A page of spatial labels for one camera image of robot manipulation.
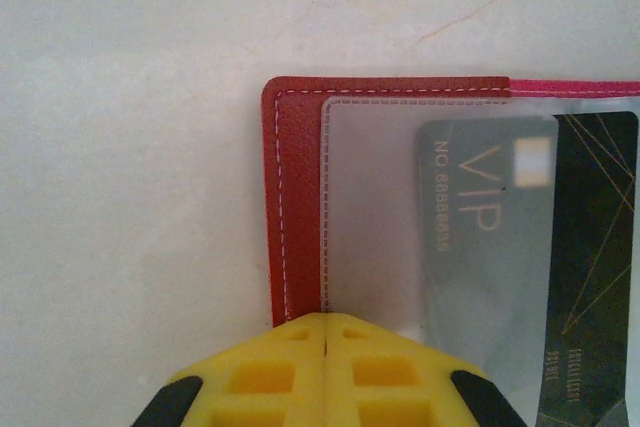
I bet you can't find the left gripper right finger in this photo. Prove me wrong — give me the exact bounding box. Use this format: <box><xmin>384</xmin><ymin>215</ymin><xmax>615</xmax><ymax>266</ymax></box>
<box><xmin>324</xmin><ymin>313</ymin><xmax>530</xmax><ymax>427</ymax></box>

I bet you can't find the black credit card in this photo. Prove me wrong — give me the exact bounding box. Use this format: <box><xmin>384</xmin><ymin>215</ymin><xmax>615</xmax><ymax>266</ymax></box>
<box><xmin>413</xmin><ymin>110</ymin><xmax>640</xmax><ymax>427</ymax></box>

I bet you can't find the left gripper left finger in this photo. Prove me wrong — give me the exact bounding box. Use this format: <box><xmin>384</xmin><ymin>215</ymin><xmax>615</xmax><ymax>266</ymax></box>
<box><xmin>133</xmin><ymin>311</ymin><xmax>327</xmax><ymax>427</ymax></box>

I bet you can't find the red leather card holder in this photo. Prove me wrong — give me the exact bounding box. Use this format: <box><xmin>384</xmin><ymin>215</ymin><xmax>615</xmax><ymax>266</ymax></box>
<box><xmin>259</xmin><ymin>75</ymin><xmax>640</xmax><ymax>427</ymax></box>

